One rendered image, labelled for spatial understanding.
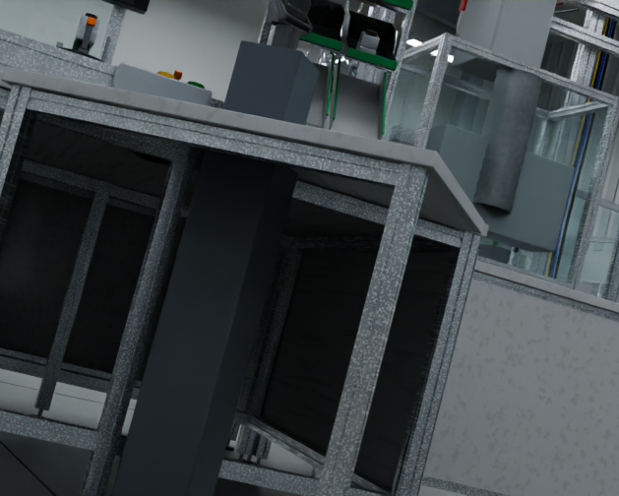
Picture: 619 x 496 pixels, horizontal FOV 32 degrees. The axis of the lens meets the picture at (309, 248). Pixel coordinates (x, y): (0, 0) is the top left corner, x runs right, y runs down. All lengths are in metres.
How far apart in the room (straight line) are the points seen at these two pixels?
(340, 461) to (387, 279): 0.33
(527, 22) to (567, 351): 1.11
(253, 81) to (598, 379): 1.83
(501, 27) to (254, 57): 1.58
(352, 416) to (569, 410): 1.81
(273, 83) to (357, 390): 0.71
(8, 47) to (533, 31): 1.96
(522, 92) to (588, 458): 1.22
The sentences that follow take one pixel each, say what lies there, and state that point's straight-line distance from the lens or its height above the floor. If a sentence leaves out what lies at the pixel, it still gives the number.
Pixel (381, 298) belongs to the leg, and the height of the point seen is 0.59.
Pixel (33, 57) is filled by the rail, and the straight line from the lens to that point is 2.44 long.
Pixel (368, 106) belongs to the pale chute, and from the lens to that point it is 2.80.
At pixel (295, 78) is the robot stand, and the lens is 2.26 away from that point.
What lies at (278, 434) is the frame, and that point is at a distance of 3.49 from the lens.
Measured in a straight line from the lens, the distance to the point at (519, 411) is 3.54.
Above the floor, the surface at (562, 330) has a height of 0.72.
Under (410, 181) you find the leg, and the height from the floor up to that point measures 0.80.
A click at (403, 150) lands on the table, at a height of 0.85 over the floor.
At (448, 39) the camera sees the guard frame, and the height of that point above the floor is 1.53.
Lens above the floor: 0.48
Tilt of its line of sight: 5 degrees up
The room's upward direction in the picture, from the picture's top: 15 degrees clockwise
